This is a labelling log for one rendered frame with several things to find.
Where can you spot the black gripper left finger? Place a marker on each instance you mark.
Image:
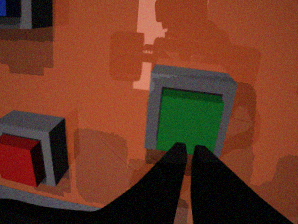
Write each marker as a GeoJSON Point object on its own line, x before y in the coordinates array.
{"type": "Point", "coordinates": [152, 200]}

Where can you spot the green button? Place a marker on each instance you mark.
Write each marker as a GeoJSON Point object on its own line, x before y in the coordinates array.
{"type": "Point", "coordinates": [188, 105]}

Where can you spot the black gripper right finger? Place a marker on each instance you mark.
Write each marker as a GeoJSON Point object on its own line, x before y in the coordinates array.
{"type": "Point", "coordinates": [218, 196]}

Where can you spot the red button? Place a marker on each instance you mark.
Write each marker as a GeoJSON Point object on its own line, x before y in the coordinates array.
{"type": "Point", "coordinates": [33, 149]}

